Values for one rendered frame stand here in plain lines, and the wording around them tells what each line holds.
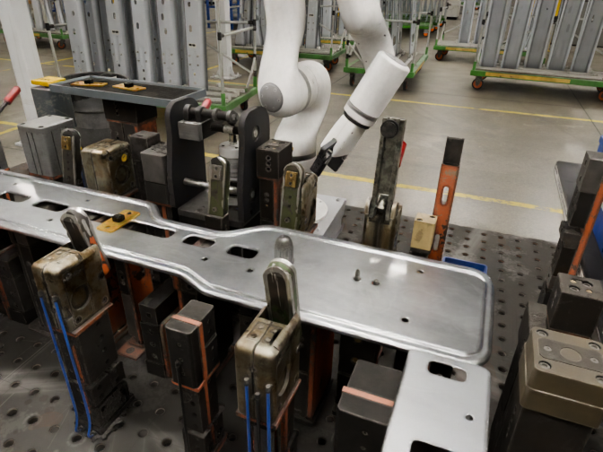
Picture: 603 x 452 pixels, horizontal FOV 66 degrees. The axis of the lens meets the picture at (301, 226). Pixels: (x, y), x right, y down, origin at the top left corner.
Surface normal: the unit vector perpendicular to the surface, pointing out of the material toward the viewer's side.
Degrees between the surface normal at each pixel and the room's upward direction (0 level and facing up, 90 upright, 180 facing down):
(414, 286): 0
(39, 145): 90
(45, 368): 0
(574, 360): 0
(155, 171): 90
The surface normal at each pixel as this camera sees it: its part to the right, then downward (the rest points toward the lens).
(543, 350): 0.02, -0.88
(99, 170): -0.37, 0.44
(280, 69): -0.29, -0.02
